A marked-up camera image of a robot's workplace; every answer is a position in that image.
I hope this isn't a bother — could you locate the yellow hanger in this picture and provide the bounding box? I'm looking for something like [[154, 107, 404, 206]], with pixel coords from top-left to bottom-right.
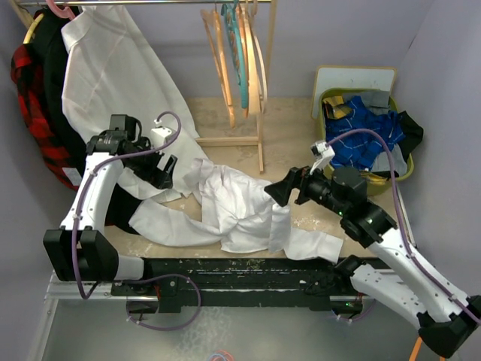
[[23, 13, 44, 44]]

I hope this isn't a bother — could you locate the teal hanger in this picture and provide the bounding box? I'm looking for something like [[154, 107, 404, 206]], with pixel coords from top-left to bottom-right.
[[221, 1, 249, 109]]

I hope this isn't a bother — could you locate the hanging white shirt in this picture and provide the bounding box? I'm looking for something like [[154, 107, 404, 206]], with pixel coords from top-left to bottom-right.
[[61, 5, 206, 198]]

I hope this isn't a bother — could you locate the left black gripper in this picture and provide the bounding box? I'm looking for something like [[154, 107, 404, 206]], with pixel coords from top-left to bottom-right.
[[126, 138, 177, 190]]

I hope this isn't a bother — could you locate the wooden hanger middle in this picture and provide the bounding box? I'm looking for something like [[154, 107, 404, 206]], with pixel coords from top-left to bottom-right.
[[240, 1, 261, 116]]

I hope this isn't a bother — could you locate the wooden hanger leftmost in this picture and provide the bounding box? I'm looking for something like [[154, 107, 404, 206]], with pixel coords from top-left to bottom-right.
[[200, 9, 235, 128]]

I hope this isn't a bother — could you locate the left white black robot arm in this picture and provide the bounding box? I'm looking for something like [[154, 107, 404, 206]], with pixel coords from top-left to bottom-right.
[[43, 114, 180, 295]]

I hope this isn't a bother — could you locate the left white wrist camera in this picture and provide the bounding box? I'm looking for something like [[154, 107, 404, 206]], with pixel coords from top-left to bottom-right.
[[150, 120, 176, 149]]

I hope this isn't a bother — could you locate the wooden clothes rack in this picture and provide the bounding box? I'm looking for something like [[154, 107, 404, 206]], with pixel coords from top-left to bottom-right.
[[9, 0, 278, 174]]

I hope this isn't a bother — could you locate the white shirt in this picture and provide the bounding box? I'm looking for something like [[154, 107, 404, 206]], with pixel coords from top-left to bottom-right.
[[129, 159, 343, 263], [61, 5, 206, 198]]

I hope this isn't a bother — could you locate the yellow black cloth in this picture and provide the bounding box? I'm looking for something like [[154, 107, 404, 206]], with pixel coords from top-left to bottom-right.
[[322, 96, 352, 120]]

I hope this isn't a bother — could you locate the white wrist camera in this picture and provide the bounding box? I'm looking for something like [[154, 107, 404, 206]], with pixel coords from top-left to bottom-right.
[[150, 120, 176, 149], [309, 141, 335, 175]]

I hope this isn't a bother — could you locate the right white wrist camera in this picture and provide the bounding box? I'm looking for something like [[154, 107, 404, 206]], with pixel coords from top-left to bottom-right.
[[309, 141, 335, 175]]

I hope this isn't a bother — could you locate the wooden hanger rightmost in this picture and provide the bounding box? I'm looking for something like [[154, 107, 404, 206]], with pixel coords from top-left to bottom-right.
[[248, 1, 268, 114]]

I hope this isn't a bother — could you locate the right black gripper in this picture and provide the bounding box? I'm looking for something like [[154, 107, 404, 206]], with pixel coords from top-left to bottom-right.
[[264, 159, 345, 216]]

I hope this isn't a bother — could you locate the grey cloth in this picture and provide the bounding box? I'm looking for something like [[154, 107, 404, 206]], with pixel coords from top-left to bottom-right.
[[361, 90, 390, 109]]

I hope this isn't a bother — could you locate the olive green laundry basket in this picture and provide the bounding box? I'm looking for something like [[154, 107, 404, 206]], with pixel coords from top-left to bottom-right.
[[312, 88, 414, 196]]

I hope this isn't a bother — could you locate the orange hanger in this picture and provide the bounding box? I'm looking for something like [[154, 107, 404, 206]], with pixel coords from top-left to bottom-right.
[[408, 336, 423, 361]]

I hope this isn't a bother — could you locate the red black plaid shirt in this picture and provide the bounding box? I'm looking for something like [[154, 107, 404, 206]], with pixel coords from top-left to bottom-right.
[[11, 44, 82, 190]]

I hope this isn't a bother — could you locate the blue shirt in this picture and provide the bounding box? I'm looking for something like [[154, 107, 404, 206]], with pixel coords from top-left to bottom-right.
[[325, 96, 405, 171]]

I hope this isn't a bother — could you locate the hanging black shirt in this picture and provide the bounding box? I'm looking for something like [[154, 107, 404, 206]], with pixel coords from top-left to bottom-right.
[[32, 9, 141, 235]]

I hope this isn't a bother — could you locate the wooden hanger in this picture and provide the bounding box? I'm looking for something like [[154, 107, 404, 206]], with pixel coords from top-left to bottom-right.
[[248, 1, 268, 114], [240, 1, 261, 116], [200, 9, 235, 128]]

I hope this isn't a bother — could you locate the pink hanger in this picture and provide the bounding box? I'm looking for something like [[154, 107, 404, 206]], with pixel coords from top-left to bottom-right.
[[45, 0, 81, 20]]

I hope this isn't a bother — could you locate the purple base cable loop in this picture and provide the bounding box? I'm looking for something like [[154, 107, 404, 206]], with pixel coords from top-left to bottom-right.
[[126, 273, 203, 332]]

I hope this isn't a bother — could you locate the black cloth in basket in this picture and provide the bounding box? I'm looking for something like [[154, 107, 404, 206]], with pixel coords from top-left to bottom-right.
[[388, 111, 424, 161]]

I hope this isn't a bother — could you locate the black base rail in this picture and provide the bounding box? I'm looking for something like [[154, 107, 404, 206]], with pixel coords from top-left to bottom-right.
[[111, 258, 358, 313]]

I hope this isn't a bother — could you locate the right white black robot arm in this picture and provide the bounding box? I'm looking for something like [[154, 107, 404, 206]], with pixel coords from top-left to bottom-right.
[[265, 167, 480, 359]]

